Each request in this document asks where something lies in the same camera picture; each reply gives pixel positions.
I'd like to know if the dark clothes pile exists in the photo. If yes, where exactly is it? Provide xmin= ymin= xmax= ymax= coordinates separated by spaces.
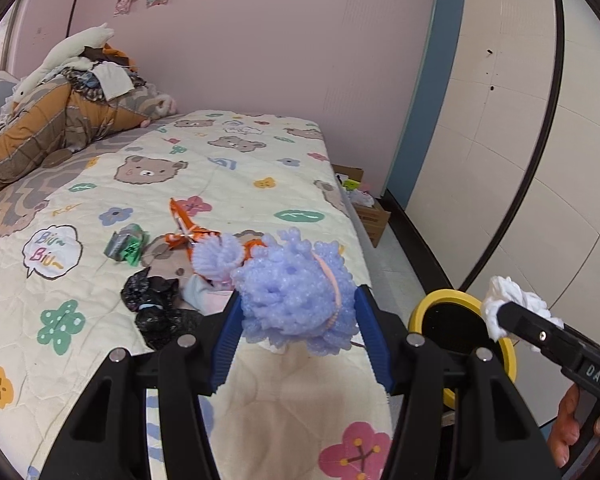
xmin=62 ymin=45 xmax=148 ymax=105

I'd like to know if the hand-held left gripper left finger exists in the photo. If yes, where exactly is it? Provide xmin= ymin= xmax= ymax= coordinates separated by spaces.
xmin=39 ymin=290 xmax=243 ymax=480

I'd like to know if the window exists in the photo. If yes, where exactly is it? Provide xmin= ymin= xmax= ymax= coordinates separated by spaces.
xmin=0 ymin=0 xmax=28 ymax=78

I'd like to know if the pink white plush toy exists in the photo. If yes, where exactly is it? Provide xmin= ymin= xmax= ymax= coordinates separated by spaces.
xmin=139 ymin=91 xmax=179 ymax=129

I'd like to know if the orange grey folded quilt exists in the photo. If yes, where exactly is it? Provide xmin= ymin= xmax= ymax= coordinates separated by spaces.
xmin=0 ymin=77 xmax=153 ymax=206

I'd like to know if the grey patterned blanket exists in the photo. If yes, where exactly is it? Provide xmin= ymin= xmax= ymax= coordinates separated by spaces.
xmin=0 ymin=127 xmax=146 ymax=261

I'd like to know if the white goose plush toy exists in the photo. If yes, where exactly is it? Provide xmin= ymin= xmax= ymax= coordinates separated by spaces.
xmin=11 ymin=22 xmax=116 ymax=107

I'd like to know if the purple foam fruit net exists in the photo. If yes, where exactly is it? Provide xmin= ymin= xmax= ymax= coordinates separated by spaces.
xmin=192 ymin=227 xmax=361 ymax=358

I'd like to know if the white folded cloth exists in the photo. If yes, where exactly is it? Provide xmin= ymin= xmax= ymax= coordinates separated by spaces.
xmin=96 ymin=62 xmax=133 ymax=102

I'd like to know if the orange white striped sock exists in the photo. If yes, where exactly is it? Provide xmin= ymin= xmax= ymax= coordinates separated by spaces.
xmin=164 ymin=197 xmax=222 ymax=252

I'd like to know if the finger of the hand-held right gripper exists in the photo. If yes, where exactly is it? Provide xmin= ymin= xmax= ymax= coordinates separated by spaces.
xmin=496 ymin=299 xmax=600 ymax=369

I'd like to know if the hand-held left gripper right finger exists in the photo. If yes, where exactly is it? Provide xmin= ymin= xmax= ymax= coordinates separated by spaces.
xmin=354 ymin=284 xmax=563 ymax=480

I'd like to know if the white pink crumpled tissue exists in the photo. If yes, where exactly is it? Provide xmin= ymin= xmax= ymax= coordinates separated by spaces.
xmin=181 ymin=274 xmax=237 ymax=317

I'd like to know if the green crumpled wrapper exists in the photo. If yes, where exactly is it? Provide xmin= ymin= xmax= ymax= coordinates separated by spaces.
xmin=104 ymin=224 xmax=151 ymax=267

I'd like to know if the yellow round trash bin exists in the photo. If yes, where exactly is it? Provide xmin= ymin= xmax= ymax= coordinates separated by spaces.
xmin=409 ymin=289 xmax=518 ymax=426

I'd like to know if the open cardboard box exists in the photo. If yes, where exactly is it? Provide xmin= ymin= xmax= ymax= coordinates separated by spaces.
xmin=331 ymin=164 xmax=366 ymax=192

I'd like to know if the person's right hand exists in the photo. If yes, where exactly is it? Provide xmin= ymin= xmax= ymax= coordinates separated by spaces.
xmin=546 ymin=384 xmax=600 ymax=470

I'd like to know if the orange peel piece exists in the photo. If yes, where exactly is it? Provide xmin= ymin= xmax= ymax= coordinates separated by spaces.
xmin=240 ymin=236 xmax=269 ymax=262

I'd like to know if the printed cardboard box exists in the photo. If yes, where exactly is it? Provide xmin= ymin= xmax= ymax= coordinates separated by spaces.
xmin=349 ymin=194 xmax=392 ymax=249

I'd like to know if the bear print bed quilt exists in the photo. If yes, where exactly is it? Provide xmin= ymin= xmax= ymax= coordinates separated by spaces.
xmin=0 ymin=109 xmax=431 ymax=480

